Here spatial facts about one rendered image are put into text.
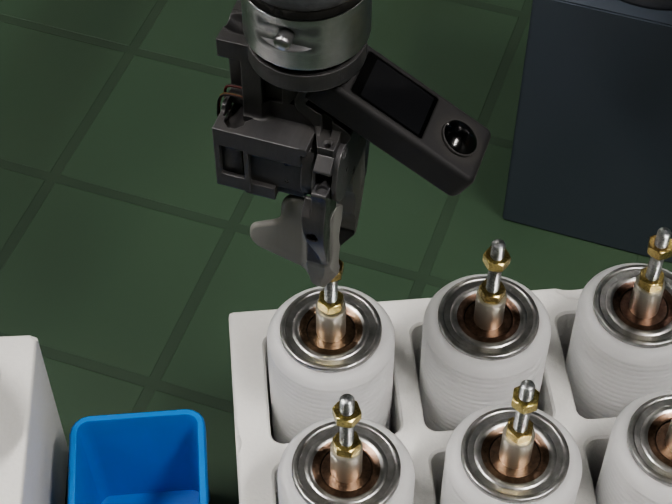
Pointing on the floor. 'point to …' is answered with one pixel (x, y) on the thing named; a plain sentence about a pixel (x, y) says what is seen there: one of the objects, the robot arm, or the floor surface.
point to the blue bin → (139, 459)
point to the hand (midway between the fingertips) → (340, 253)
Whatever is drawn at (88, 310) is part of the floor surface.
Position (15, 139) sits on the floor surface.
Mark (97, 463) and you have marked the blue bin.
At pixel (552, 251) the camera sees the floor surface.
